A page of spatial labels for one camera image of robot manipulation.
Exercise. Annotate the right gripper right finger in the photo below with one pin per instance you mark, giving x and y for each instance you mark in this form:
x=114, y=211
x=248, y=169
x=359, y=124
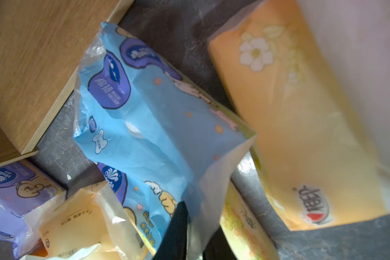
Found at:
x=218, y=248

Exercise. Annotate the cream tissue pack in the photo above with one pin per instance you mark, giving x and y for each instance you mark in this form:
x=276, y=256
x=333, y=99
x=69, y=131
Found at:
x=90, y=225

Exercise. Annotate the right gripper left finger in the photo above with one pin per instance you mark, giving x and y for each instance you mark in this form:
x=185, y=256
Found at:
x=174, y=244

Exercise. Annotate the wooden two-tier shelf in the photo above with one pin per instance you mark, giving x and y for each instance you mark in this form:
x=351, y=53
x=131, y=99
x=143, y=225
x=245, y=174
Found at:
x=41, y=44

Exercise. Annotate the green yellow tissue pack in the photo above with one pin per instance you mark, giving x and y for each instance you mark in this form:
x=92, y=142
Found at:
x=243, y=232

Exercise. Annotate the white tissue pack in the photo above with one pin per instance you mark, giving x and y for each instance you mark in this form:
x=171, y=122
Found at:
x=26, y=193

